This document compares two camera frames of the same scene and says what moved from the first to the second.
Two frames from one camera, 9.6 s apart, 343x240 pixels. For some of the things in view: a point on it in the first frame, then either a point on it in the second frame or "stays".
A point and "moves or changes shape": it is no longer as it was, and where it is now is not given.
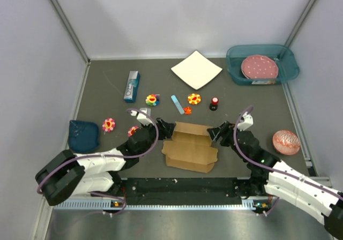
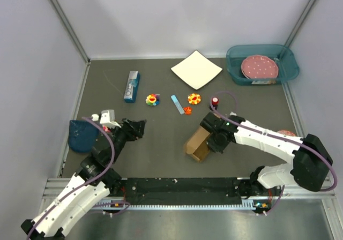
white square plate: (196, 69) stays
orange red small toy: (187, 110) stays
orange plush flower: (194, 98) stays
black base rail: (247, 187) stays
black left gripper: (165, 129) -> (133, 129)
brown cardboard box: (190, 148) moves or changes shape
